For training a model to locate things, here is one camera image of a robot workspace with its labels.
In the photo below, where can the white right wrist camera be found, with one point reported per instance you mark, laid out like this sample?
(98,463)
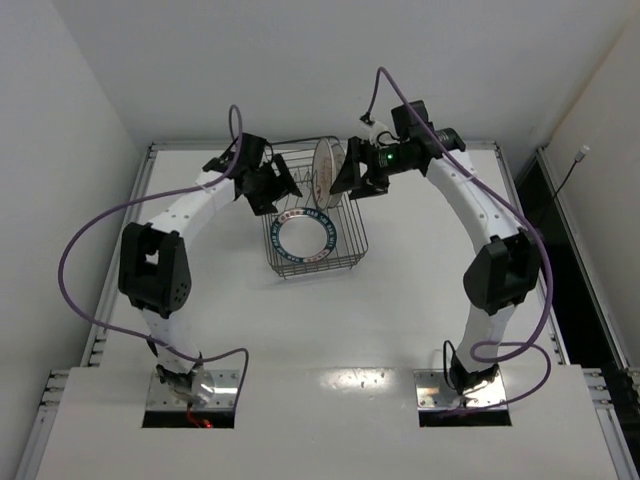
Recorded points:
(372,130)

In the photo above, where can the white plate grey flower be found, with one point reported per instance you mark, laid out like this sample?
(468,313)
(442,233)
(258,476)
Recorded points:
(337,175)

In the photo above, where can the grey wire dish rack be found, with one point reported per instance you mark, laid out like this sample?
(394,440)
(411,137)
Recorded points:
(352,241)

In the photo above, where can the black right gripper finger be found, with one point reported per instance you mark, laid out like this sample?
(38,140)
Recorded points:
(370,187)
(349,176)

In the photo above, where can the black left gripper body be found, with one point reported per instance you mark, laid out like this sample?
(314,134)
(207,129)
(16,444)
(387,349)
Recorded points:
(265,183)

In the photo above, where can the orange sunburst plate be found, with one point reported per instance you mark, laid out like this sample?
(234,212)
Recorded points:
(322,173)

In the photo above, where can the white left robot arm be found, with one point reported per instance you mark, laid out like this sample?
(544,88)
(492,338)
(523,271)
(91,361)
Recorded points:
(154,272)

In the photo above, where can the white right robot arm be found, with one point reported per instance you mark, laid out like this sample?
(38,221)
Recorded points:
(506,263)

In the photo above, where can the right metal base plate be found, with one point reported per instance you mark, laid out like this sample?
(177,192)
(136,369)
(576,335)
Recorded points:
(434,395)

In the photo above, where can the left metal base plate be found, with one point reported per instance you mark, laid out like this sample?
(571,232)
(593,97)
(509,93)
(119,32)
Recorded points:
(225,387)

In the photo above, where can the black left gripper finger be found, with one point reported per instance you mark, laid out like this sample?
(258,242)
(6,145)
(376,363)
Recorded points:
(263,202)
(286,182)

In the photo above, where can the metal base plate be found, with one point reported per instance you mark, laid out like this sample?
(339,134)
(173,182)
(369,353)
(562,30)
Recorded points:
(225,387)
(434,395)

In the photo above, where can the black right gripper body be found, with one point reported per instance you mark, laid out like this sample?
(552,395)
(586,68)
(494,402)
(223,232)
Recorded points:
(361,163)

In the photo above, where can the white plate dark blue rim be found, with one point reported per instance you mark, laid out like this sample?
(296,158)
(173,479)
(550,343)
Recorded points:
(303,235)

